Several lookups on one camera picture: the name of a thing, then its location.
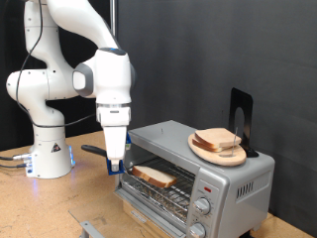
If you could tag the aluminium foil sheet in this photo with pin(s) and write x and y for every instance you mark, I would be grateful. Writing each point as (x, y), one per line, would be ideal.
(171, 206)

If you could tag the vertical metal pole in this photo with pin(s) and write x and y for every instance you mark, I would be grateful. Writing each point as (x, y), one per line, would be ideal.
(114, 16)

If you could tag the wrist camera on blue mount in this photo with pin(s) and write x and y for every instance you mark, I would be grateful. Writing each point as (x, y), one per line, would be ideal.
(128, 140)

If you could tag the silver toaster oven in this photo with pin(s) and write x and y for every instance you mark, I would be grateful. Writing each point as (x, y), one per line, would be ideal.
(244, 205)

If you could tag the white bread slice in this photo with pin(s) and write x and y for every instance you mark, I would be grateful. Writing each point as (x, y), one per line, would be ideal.
(155, 177)
(214, 135)
(206, 147)

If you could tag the round wooden board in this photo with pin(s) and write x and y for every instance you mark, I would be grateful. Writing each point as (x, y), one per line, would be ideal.
(228, 159)

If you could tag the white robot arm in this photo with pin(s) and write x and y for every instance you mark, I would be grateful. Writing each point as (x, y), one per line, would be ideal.
(49, 155)

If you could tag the silver oven knob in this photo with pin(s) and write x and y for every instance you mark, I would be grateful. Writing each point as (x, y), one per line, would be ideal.
(197, 230)
(202, 205)

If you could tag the black metal bookend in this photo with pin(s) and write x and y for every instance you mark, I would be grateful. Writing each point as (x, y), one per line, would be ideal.
(247, 119)

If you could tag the black spatula with blue block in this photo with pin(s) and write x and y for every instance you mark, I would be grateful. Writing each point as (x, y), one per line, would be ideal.
(94, 149)

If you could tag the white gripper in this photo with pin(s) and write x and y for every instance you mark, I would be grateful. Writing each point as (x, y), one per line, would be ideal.
(115, 142)

